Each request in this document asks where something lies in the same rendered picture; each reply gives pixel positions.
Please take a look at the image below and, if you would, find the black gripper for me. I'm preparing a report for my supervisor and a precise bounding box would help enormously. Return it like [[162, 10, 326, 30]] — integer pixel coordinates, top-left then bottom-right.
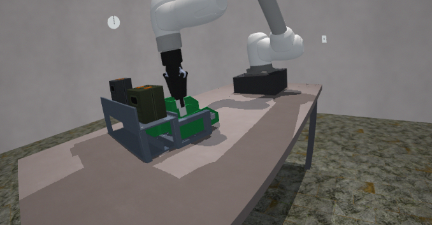
[[161, 48, 188, 117]]

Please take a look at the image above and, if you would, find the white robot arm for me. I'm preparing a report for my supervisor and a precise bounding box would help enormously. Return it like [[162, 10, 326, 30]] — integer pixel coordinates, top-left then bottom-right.
[[150, 0, 304, 75]]

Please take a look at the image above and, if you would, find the green bin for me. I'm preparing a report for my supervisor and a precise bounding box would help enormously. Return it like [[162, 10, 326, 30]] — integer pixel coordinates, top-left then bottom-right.
[[146, 123, 168, 137], [166, 104, 219, 139], [165, 96, 199, 111]]

